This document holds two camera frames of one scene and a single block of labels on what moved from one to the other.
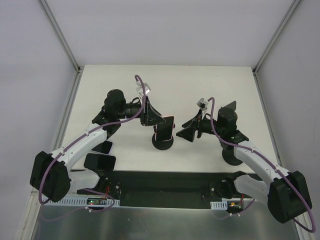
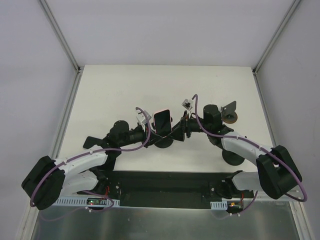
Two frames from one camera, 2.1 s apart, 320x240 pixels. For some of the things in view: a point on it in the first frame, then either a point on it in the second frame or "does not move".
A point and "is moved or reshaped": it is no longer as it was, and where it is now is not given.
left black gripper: [144, 114] -> [146, 137]
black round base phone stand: [228, 155] does not move
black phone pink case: [164, 131] is moved or reshaped
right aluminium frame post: [268, 49] does not move
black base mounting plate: [166, 189] does not move
